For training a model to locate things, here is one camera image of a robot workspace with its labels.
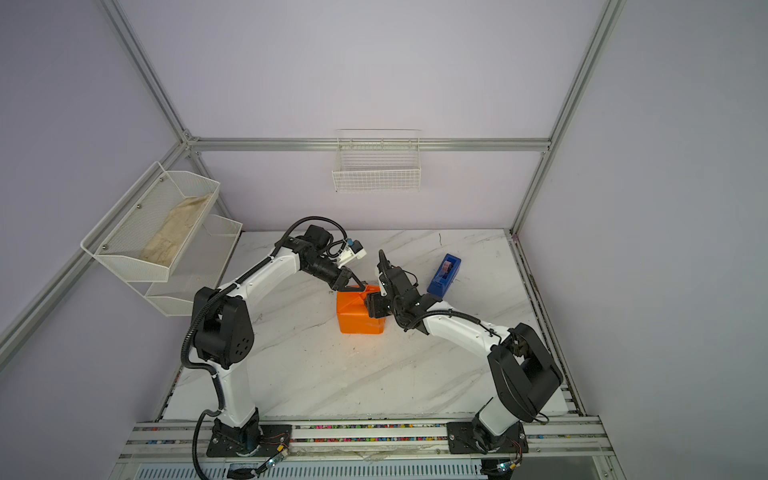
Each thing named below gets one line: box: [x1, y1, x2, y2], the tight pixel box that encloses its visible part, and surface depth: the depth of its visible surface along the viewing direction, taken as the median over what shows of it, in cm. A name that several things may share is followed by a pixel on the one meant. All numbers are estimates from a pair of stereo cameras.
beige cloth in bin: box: [141, 193, 211, 265], surface depth 80 cm
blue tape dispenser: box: [427, 253, 461, 299], surface depth 103 cm
